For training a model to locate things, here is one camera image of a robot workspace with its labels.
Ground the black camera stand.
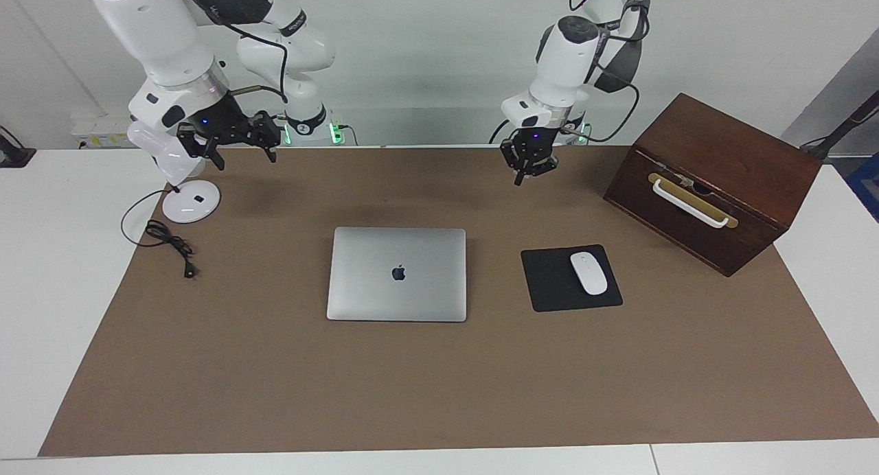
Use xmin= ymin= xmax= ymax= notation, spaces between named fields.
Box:
xmin=799 ymin=89 xmax=879 ymax=162

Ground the black mouse pad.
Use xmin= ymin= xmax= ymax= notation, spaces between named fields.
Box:
xmin=520 ymin=244 xmax=624 ymax=314

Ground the silver grey laptop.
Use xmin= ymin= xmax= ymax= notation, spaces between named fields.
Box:
xmin=326 ymin=226 xmax=468 ymax=324

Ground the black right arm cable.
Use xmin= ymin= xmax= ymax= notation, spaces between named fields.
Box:
xmin=179 ymin=0 xmax=290 ymax=106

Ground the white desk lamp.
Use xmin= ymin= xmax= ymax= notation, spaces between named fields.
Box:
xmin=126 ymin=119 xmax=222 ymax=224

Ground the dark brown wooden box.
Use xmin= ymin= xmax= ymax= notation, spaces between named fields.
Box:
xmin=602 ymin=92 xmax=823 ymax=278

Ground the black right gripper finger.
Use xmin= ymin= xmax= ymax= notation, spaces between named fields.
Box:
xmin=250 ymin=111 xmax=282 ymax=164
xmin=179 ymin=128 xmax=227 ymax=172

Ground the black table clamp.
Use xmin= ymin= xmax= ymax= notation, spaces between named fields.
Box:
xmin=0 ymin=126 xmax=37 ymax=169

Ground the blue object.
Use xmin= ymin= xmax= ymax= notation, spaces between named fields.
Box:
xmin=845 ymin=152 xmax=879 ymax=222

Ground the brown table mat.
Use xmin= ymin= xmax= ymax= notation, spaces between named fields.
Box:
xmin=37 ymin=145 xmax=879 ymax=458

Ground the white computer mouse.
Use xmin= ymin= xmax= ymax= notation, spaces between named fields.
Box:
xmin=569 ymin=251 xmax=610 ymax=297

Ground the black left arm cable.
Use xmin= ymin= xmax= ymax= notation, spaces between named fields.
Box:
xmin=488 ymin=0 xmax=652 ymax=146

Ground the black lamp power cable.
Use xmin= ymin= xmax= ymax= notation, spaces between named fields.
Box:
xmin=120 ymin=188 xmax=201 ymax=281

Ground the white box handle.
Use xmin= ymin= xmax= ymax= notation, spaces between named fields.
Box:
xmin=651 ymin=178 xmax=731 ymax=229

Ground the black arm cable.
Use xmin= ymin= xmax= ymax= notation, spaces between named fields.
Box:
xmin=488 ymin=0 xmax=652 ymax=146
xmin=179 ymin=0 xmax=290 ymax=106

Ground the brass handle plate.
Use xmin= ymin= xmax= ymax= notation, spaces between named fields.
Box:
xmin=647 ymin=172 xmax=740 ymax=230

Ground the white power strip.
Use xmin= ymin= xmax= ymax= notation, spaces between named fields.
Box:
xmin=70 ymin=113 xmax=133 ymax=150

